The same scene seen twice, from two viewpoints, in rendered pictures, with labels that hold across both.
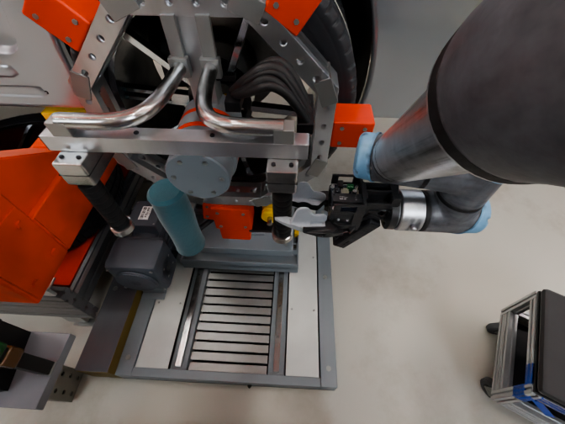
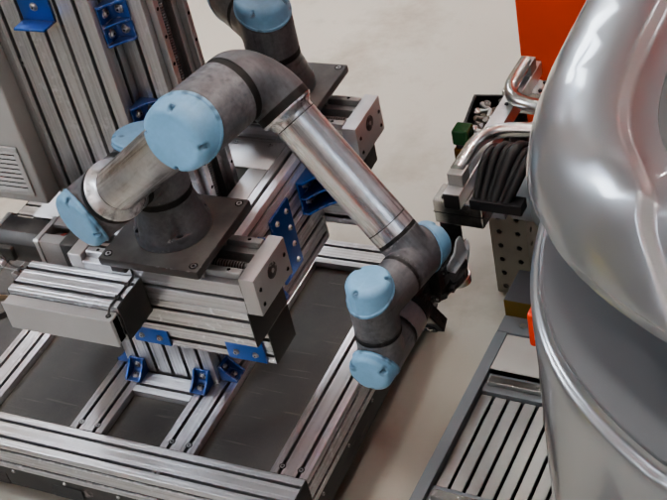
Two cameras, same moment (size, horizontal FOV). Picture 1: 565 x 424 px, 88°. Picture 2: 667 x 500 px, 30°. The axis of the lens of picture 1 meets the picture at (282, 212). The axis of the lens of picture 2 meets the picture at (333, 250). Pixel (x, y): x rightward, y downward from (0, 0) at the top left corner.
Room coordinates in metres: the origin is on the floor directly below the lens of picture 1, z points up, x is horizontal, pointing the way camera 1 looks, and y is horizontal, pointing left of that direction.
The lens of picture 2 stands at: (1.04, -1.55, 2.22)
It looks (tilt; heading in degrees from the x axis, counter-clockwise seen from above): 38 degrees down; 122
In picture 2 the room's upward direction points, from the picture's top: 13 degrees counter-clockwise
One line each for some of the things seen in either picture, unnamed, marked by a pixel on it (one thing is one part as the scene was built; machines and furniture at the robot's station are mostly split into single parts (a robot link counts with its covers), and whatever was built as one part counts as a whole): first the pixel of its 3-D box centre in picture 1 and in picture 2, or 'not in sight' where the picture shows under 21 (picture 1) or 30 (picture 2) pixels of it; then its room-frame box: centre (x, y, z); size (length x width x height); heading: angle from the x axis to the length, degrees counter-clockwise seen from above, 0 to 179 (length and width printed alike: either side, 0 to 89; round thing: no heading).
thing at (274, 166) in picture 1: (282, 163); (463, 204); (0.36, 0.00, 0.93); 0.09 x 0.05 x 0.05; 177
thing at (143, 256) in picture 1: (161, 241); not in sight; (0.62, 0.49, 0.26); 0.42 x 0.18 x 0.35; 177
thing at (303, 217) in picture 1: (301, 216); not in sight; (0.30, -0.03, 0.85); 0.09 x 0.03 x 0.06; 95
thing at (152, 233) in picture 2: not in sight; (167, 207); (-0.23, -0.03, 0.87); 0.15 x 0.15 x 0.10
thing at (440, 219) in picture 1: (449, 210); (382, 351); (0.32, -0.30, 0.85); 0.11 x 0.08 x 0.09; 87
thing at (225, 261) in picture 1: (245, 230); not in sight; (0.75, 0.17, 0.13); 0.50 x 0.36 x 0.10; 87
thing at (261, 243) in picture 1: (245, 205); not in sight; (0.75, 0.15, 0.32); 0.40 x 0.30 x 0.28; 87
